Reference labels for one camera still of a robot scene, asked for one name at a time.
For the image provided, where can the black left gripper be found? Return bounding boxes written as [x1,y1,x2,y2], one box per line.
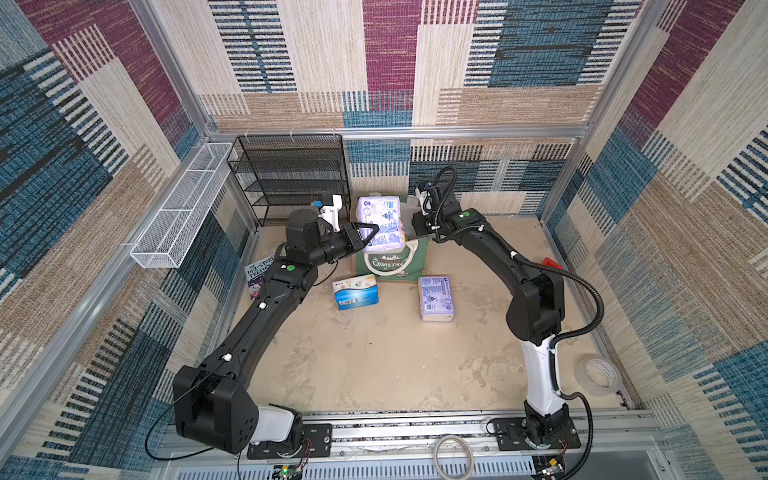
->
[308,223,380,270]

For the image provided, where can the purple tissue pack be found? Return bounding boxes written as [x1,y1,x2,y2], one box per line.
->
[418,276,455,322]
[356,196,406,254]

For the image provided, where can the blue wave tissue pack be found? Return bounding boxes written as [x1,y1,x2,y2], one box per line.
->
[333,274,379,311]

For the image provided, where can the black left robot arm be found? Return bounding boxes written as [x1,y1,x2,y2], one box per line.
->
[172,209,379,454]

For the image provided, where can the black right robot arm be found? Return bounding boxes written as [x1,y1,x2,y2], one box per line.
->
[411,180,604,448]

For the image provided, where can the green burlap Christmas canvas bag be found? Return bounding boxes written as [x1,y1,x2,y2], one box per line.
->
[355,195,429,282]

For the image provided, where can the colourful paperback book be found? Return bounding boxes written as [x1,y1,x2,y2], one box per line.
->
[245,255,274,300]

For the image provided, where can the red tape dispenser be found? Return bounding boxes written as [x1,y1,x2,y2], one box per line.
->
[541,257,563,270]

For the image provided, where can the masking tape roll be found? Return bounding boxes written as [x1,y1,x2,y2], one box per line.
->
[574,354,623,397]

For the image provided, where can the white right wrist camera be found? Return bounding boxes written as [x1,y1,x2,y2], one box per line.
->
[415,187,432,216]

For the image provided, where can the black wire mesh shelf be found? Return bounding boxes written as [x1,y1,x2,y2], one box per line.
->
[228,134,351,227]

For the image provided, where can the white wire mesh basket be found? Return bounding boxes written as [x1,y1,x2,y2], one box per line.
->
[130,143,232,269]

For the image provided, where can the white cable coil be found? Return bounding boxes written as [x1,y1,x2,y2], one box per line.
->
[431,434,475,480]

